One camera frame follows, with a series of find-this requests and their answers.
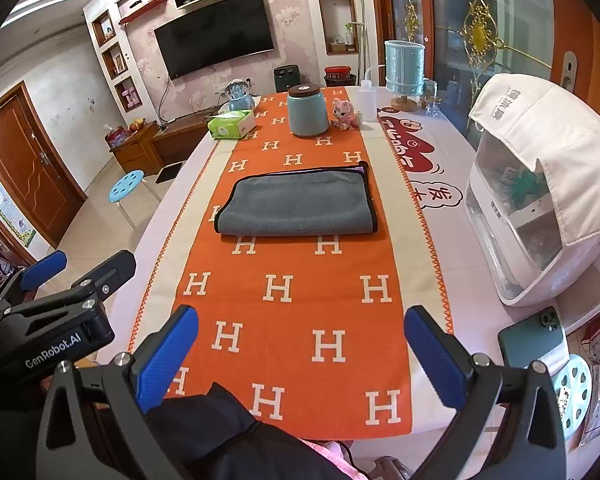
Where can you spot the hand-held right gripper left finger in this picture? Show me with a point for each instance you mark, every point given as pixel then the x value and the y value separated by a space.
pixel 166 357

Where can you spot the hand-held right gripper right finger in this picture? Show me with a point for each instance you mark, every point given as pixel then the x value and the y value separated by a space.
pixel 434 360

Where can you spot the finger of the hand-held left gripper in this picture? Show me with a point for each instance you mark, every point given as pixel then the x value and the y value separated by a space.
pixel 111 270
pixel 42 266

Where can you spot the grey towel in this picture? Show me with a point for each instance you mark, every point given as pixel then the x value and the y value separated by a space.
pixel 295 200

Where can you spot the blue round stool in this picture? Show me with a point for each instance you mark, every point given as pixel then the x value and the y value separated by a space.
pixel 126 185

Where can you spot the person's black clothing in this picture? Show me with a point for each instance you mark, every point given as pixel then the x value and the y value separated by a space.
pixel 215 430

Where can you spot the brown wooden door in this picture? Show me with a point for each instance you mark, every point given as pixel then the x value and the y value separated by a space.
pixel 27 170

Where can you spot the dark green smartphone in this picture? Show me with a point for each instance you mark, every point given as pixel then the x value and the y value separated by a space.
pixel 530 342

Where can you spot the dark floor mat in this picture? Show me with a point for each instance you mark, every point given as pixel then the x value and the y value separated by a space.
pixel 167 173

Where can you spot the white printed tablecloth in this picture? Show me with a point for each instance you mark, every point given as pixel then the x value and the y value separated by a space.
pixel 447 245

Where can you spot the small wooden cabinet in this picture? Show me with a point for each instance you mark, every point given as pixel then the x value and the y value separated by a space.
pixel 135 152

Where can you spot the red plastic bag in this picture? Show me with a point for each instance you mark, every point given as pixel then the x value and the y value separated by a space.
pixel 115 137

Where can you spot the orange patterned table runner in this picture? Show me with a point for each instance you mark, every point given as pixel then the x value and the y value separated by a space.
pixel 290 310

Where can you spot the pale blue plastic stool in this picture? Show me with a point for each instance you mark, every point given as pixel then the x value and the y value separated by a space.
pixel 572 395

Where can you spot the fruit pile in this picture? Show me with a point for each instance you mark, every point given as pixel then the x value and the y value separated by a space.
pixel 136 124

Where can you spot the wooden television stand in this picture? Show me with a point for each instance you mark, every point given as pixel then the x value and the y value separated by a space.
pixel 180 137

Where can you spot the green tissue pack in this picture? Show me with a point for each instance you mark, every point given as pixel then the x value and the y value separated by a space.
pixel 232 125

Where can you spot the teal jar with wooden lid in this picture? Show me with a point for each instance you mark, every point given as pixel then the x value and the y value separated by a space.
pixel 307 112

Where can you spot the dark small heater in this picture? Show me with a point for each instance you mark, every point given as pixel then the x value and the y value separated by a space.
pixel 286 79

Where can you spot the pink toy cat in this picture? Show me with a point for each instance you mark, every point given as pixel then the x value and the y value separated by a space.
pixel 345 114

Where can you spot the clear glass jar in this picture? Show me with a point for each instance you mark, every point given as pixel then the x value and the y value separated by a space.
pixel 431 97

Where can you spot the white cloth cover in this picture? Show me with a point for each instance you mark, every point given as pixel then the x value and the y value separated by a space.
pixel 555 125

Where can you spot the white squeeze bottle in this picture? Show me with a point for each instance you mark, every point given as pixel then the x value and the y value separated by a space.
pixel 366 102

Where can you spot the red lidded container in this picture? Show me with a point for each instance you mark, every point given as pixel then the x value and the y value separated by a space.
pixel 339 76

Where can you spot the colourful wall poster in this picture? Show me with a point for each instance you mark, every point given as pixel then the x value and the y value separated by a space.
pixel 7 205

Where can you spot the black wall television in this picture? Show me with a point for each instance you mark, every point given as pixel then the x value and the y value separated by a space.
pixel 215 35

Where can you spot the red wall shelf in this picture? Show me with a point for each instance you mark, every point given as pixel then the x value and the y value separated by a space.
pixel 140 12

